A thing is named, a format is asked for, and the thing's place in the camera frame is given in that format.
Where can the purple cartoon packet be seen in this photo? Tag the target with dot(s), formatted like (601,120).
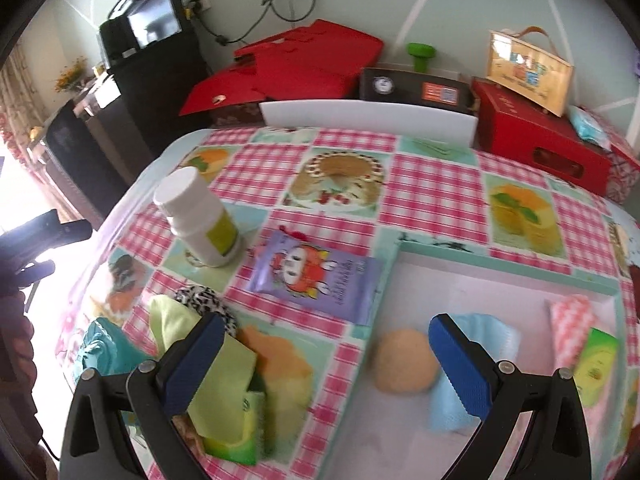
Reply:
(310,275)

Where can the pink knitted cloth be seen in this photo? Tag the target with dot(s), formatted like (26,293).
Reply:
(570,325)

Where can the person's left forearm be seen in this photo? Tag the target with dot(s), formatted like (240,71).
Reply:
(12,350)

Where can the white tray with teal rim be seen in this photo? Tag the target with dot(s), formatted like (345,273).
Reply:
(425,290)

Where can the teal plastic box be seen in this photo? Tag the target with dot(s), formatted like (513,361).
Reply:
(100,350)

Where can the yellow-green cloth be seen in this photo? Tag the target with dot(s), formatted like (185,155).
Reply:
(220,385)

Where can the blue face mask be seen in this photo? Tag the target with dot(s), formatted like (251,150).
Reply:
(495,340)

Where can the dark patterned box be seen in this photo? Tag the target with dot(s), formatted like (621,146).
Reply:
(235,115)

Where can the green dumbbell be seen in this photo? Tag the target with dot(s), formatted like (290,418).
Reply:
(420,52)

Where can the red cardboard boxes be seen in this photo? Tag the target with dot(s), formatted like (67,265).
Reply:
(340,60)

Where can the red paper bag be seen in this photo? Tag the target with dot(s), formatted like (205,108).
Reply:
(270,47)
(215,90)

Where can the patterned curtain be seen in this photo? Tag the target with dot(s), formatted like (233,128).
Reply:
(20,95)

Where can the beige round sponge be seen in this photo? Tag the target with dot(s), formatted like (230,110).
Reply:
(400,360)

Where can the yellow flowers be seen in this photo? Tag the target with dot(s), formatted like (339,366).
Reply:
(72,75)

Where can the red cardboard box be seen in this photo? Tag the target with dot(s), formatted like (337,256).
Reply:
(525,130)

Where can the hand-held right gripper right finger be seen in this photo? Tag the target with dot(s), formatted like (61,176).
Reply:
(460,365)

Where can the black box with round logo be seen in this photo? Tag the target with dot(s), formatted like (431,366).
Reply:
(400,87)

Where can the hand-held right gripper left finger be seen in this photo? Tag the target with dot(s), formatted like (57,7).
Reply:
(192,365)

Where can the leopard print scrunchie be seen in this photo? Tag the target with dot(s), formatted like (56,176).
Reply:
(200,297)

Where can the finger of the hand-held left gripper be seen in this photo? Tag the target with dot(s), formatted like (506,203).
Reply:
(75,231)
(39,271)

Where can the red patterned box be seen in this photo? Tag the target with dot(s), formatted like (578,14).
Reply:
(625,170)

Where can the white pill bottle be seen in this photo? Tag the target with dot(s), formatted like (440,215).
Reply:
(200,220)

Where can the blue wet wipe pack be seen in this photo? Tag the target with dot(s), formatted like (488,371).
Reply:
(587,127)

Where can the wall outlet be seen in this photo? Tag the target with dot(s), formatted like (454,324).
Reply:
(202,1)

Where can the pink checkered tablecloth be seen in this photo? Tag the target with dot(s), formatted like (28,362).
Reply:
(350,230)

